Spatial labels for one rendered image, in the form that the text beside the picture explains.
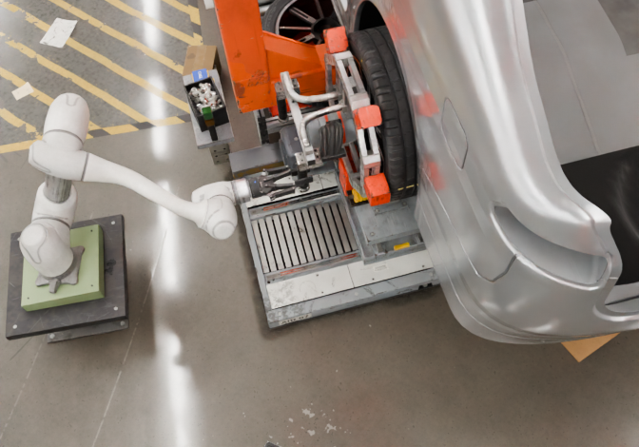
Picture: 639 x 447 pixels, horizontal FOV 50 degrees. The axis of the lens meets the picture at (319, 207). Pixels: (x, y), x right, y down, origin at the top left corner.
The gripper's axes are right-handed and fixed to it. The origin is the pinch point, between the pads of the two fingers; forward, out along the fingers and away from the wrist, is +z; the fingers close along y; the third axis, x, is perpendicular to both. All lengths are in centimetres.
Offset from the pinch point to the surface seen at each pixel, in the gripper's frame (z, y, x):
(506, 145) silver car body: 40, 58, 81
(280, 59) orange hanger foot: 6, -62, -4
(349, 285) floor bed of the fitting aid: 13, 15, -75
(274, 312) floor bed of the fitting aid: -23, 19, -75
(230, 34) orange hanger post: -13, -60, 18
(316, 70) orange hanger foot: 20, -61, -15
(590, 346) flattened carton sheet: 108, 69, -82
